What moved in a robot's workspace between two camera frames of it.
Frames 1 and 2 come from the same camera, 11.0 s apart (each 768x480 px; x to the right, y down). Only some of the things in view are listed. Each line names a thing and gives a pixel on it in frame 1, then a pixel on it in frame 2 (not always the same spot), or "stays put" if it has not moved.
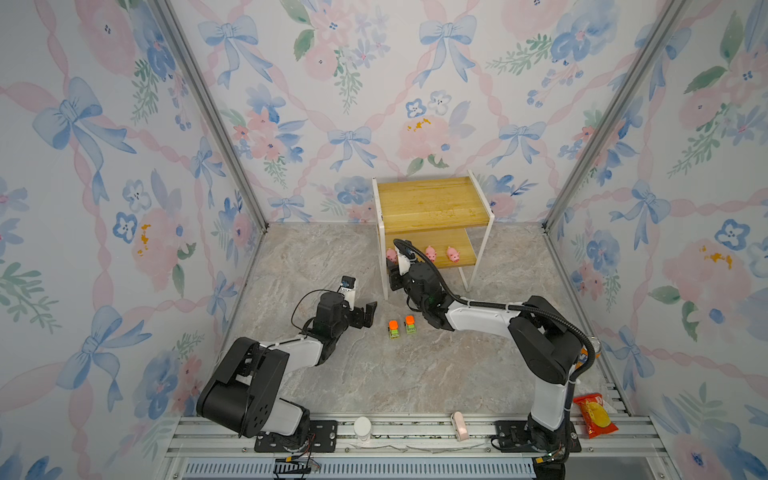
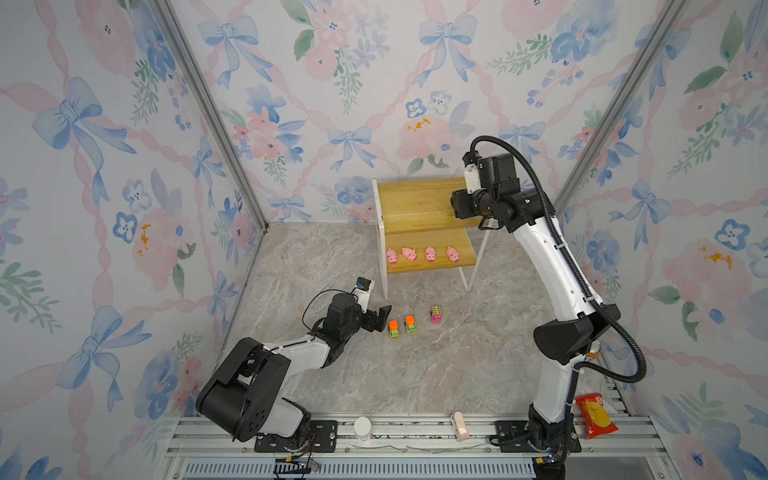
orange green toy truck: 394,329 stays put
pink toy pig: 430,253 stays put
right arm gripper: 395,279 to 458,200
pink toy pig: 453,254 stays put
